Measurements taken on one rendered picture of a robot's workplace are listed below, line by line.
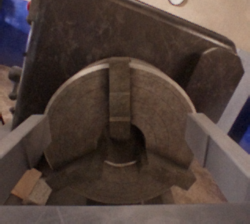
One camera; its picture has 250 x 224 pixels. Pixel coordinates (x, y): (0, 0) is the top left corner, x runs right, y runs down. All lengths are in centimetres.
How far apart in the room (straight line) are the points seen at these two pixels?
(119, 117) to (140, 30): 27
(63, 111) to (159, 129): 15
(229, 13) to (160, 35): 387
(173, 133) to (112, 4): 31
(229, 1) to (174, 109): 410
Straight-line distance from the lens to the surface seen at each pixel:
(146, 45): 46
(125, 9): 46
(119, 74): 24
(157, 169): 27
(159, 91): 26
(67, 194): 71
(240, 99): 404
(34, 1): 54
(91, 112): 27
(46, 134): 17
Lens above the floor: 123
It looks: 16 degrees down
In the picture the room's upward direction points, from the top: 21 degrees clockwise
